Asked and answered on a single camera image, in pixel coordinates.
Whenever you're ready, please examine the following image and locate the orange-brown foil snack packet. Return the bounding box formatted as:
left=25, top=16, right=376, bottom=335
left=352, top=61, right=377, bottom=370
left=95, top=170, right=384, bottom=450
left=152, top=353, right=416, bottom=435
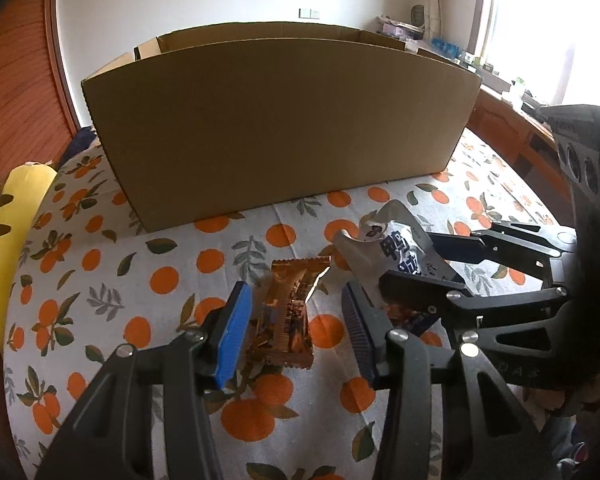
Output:
left=242, top=256, right=333, bottom=371

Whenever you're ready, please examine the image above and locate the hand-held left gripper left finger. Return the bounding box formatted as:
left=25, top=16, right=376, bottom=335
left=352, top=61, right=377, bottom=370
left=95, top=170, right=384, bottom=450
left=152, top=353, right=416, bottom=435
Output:
left=32, top=280, right=255, bottom=480

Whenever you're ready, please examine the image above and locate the yellow pillow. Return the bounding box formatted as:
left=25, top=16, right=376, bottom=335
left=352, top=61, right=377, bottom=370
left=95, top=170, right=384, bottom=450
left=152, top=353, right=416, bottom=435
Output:
left=0, top=161, right=58, bottom=356

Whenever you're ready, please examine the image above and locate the dark printed snack packet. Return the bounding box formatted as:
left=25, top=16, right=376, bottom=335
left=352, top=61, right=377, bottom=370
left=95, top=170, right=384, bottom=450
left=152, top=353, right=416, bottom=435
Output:
left=385, top=300, right=441, bottom=336

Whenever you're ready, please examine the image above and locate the clutter of small items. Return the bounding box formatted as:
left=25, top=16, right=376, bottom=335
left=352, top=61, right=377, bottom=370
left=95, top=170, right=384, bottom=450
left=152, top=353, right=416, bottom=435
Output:
left=375, top=12, right=546, bottom=111

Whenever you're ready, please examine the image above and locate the brown cardboard box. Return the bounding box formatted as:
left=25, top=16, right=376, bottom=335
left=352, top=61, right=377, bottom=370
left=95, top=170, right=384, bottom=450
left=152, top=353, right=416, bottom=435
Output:
left=81, top=21, right=483, bottom=233

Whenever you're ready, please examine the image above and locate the wooden cabinet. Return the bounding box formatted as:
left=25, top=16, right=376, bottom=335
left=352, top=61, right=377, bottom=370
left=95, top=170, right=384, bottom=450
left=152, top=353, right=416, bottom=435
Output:
left=467, top=85, right=576, bottom=221

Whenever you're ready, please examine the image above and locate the orange-print bedsheet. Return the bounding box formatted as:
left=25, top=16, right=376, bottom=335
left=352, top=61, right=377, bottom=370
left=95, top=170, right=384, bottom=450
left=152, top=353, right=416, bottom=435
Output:
left=2, top=130, right=561, bottom=480

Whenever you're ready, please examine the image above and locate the wooden wardrobe door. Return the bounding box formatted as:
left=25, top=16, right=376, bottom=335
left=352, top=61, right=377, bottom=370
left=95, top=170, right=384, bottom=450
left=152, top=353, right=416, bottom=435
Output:
left=0, top=0, right=81, bottom=211

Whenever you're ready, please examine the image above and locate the dark blue blanket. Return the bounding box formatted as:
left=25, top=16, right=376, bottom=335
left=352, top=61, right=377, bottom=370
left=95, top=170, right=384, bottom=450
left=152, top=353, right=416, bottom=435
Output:
left=65, top=127, right=98, bottom=161

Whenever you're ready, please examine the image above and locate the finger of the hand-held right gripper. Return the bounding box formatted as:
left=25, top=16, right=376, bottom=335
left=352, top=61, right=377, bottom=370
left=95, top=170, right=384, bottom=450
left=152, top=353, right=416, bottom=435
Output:
left=379, top=269, right=581, bottom=391
left=427, top=220, right=578, bottom=291

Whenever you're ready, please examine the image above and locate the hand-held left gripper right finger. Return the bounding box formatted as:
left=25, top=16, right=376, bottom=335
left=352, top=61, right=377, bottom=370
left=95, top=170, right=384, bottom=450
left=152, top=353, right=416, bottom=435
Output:
left=341, top=280, right=543, bottom=480

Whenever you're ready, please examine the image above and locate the white blue-print snack packet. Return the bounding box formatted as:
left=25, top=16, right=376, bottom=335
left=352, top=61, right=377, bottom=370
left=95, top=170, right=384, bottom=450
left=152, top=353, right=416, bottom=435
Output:
left=332, top=199, right=463, bottom=293

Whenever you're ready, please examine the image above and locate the window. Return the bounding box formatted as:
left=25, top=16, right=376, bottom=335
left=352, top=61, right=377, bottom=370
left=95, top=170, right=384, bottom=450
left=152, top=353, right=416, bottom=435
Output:
left=480, top=0, right=600, bottom=106

